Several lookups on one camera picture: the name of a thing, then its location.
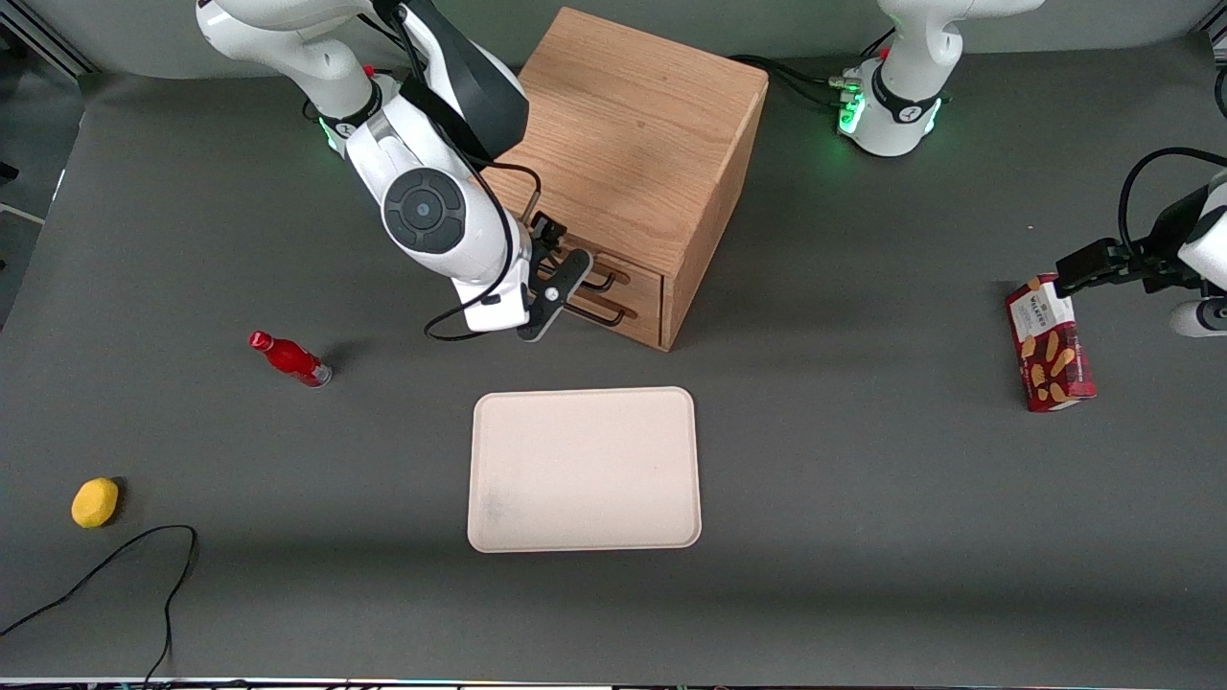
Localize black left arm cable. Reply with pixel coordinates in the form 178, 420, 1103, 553
1117, 147, 1227, 262

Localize thin black table cable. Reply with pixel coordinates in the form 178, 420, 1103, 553
0, 524, 199, 687

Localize aluminium frame profile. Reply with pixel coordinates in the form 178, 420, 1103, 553
0, 0, 97, 78

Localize beige plastic tray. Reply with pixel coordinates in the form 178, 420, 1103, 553
467, 386, 703, 554

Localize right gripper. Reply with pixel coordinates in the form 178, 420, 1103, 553
451, 213, 593, 342

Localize wooden drawer cabinet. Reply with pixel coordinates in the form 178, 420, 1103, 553
484, 7, 770, 353

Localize red tartan shortbread box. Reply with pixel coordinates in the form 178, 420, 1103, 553
1005, 273, 1098, 413

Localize yellow lemon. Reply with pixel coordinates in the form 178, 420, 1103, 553
71, 477, 121, 530

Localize red plastic bottle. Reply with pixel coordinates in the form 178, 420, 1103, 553
248, 331, 333, 389

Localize black left base cables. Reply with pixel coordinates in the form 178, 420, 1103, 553
729, 53, 868, 111

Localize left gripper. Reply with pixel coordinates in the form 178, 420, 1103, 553
1054, 187, 1227, 338

